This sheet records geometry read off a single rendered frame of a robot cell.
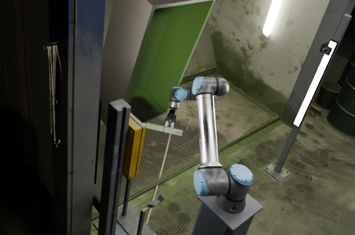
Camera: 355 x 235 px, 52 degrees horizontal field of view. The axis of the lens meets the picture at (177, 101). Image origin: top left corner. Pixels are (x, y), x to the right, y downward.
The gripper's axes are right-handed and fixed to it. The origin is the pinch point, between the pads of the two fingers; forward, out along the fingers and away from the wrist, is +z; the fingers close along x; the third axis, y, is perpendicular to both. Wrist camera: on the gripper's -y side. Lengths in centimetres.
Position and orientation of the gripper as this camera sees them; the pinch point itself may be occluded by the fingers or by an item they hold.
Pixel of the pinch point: (168, 131)
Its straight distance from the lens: 298.9
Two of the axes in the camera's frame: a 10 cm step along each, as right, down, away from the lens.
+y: 0.8, 0.0, 10.0
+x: -9.8, -2.0, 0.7
